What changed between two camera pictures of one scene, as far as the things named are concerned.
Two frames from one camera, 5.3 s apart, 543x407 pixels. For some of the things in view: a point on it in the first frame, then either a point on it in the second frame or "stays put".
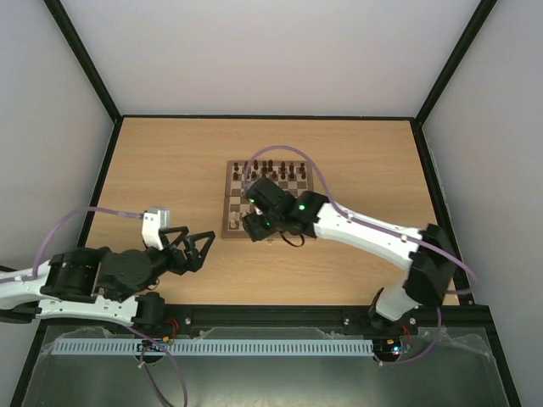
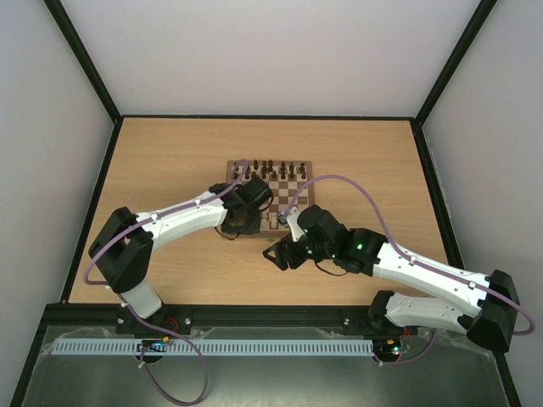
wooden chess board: x=295 y=175 stays put
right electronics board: x=387 y=348 stays put
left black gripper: x=195 y=259 → x=254 y=228
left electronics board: x=148 y=345 stays put
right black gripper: x=253 y=223 → x=287 y=252
